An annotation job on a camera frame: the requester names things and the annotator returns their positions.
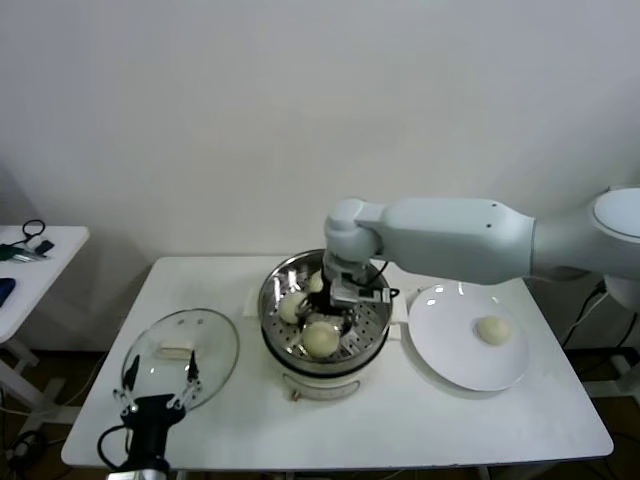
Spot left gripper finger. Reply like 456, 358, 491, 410
112, 352, 141, 416
167, 349, 204, 409

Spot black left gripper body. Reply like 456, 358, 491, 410
122, 394, 186, 459

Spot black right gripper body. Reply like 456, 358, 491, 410
307, 277, 351, 319

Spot round glass pot lid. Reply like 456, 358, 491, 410
122, 308, 241, 414

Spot stainless steel steamer basket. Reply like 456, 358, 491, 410
243, 248, 409, 374

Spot white electric cooker base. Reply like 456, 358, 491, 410
264, 319, 404, 403

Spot white round plate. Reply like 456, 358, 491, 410
408, 284, 531, 392

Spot white side table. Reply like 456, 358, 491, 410
0, 225, 90, 431

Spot green tool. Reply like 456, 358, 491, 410
0, 243, 51, 264

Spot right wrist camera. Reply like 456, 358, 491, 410
329, 279, 401, 309

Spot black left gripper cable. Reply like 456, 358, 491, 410
97, 424, 134, 469

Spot black floor cables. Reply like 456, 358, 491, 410
0, 429, 51, 476

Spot black cable with adapter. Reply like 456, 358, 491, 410
562, 279, 636, 349

